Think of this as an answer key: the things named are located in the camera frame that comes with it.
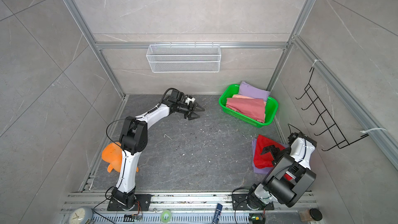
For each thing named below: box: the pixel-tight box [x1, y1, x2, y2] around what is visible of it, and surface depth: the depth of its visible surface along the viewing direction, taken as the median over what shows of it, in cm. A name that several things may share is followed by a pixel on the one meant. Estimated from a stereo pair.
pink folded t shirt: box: [225, 94, 267, 123], surface depth 102 cm
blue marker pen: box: [211, 203, 223, 224], surface depth 70 cm
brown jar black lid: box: [298, 208, 323, 222], surface depth 65 cm
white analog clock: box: [67, 206, 93, 224], surface depth 68 cm
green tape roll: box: [160, 209, 173, 224], surface depth 71 cm
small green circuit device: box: [248, 213, 264, 222], surface depth 72 cm
